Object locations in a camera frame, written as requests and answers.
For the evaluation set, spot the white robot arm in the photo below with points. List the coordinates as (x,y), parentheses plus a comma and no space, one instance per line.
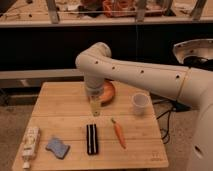
(187,85)

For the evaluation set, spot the black striped eraser block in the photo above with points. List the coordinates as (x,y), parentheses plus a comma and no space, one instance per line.
(92,139)

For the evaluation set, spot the orange bowl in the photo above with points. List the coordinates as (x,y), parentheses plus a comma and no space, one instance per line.
(105,93)

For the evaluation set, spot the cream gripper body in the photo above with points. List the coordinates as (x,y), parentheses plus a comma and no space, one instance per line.
(95,104)

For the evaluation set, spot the clear plastic cup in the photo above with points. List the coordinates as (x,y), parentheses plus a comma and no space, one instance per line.
(140,103)

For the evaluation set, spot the orange carrot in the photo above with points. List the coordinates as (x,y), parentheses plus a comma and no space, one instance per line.
(119,133)

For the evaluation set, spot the blue sponge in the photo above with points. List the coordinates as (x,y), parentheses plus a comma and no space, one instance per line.
(57,147)

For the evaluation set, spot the white robot base shell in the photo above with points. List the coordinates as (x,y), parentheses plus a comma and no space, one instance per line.
(197,47)

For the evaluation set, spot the wooden table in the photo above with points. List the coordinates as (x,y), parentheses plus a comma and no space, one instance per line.
(62,111)

